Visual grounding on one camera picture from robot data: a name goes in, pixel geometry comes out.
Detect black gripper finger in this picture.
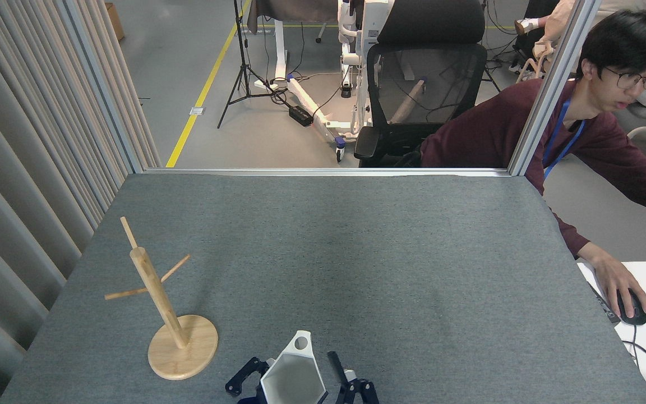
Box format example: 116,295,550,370
327,351,380,404
225,356,272,404

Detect white hexagonal cup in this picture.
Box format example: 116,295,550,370
260,330,329,404

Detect black computer mouse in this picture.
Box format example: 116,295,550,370
616,288,646,326

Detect wooden cup rack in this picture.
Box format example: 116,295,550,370
104,217,219,381

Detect person's right hand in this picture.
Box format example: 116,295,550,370
593,258,646,319

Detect black flat strip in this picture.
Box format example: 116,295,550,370
588,282,621,324

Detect person seated across table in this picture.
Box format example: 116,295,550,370
419,10,646,326

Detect black tripod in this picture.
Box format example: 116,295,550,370
218,0,287,130

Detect white desk leg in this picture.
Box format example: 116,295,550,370
254,20,291,93

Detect grey curtain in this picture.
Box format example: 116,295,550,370
0,0,161,404

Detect white stand on wheels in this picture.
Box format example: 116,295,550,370
287,0,399,163

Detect cardboard box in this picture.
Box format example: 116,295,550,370
104,3,126,41

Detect black office chair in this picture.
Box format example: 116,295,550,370
354,0,489,168

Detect person in white seated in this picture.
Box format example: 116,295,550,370
514,0,646,116

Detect black glasses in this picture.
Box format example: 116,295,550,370
603,66,646,91

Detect silver table rail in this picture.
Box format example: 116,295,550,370
144,167,511,178

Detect black floor cable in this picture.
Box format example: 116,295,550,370
270,70,360,116

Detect silver post beside curtain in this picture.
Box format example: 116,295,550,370
57,0,144,173

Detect blue lanyard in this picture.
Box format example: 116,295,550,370
542,100,587,180

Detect silver post beside white desk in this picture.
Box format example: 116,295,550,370
508,0,602,176

